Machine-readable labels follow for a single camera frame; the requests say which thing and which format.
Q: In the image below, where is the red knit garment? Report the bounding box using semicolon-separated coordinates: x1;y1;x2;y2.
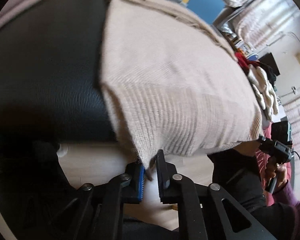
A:
235;52;250;75

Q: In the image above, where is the black monitor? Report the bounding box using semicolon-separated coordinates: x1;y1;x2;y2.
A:
259;53;280;76

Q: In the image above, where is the beige knit sweater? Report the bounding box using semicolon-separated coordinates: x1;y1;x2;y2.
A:
100;0;262;169

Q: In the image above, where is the white fluffy garment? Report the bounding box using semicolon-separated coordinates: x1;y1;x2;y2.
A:
247;64;279;121

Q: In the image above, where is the black knit garment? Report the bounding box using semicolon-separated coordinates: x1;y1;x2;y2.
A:
258;62;277;86

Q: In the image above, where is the floral pink curtain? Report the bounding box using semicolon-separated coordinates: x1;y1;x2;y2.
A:
224;0;300;50

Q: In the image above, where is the pink bed cover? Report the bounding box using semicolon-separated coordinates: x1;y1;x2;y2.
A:
255;127;276;207

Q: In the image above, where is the person's right hand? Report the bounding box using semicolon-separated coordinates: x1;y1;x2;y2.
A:
265;157;288;193

